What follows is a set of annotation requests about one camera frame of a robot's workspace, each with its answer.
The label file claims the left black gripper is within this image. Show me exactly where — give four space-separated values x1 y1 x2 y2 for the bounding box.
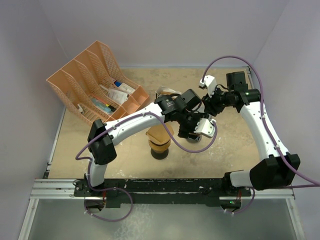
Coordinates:
176 109 209 141

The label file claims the brown paper coffee filter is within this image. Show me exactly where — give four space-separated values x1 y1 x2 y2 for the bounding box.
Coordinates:
145 125 171 146

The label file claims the light wooden dripper ring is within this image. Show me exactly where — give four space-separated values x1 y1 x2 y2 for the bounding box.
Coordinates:
148 139 172 152

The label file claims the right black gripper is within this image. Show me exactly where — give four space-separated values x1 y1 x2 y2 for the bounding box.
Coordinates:
202 84 234 117

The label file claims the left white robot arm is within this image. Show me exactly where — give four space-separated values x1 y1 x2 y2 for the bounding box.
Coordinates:
85 89 217 196

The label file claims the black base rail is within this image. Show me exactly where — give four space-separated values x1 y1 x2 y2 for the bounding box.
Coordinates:
73 178 251 209

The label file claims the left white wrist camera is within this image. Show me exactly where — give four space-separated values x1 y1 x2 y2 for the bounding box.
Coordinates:
193 118 216 138

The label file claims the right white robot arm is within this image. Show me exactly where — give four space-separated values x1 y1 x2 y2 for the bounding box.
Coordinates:
198 71 301 196

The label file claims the pink plastic desk organizer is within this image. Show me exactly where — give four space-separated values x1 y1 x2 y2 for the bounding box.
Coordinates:
46 40 150 126

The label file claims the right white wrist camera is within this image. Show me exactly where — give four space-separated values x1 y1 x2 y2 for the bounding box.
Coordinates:
198 75 217 98

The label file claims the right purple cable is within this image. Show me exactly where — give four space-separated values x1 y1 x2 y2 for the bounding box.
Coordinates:
202 55 318 216

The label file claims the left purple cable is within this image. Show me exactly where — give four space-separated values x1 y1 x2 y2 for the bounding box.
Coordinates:
75 111 218 221

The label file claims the clear glass carafe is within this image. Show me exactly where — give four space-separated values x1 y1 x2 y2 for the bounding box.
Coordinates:
186 136 202 144

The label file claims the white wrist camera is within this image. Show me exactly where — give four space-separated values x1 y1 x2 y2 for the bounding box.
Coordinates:
198 75 217 98
193 118 216 138

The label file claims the purple cable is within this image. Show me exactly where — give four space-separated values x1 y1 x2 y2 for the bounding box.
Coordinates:
75 111 218 221
202 55 318 216

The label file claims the orange coffee filter box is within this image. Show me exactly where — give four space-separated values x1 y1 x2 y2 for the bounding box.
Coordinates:
155 86 182 99

